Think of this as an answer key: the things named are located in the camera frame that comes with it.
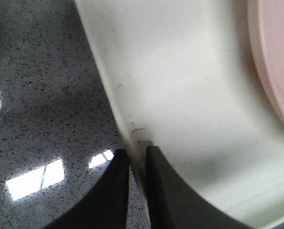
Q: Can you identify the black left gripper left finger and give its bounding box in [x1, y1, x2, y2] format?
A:
[46, 149, 129, 229]

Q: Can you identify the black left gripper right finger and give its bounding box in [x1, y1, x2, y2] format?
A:
[145, 146, 248, 229]

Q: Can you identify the cream bear print tray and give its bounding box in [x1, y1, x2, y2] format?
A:
[76, 0, 284, 229]

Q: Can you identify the pink round plate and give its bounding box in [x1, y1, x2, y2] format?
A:
[247, 0, 284, 124]

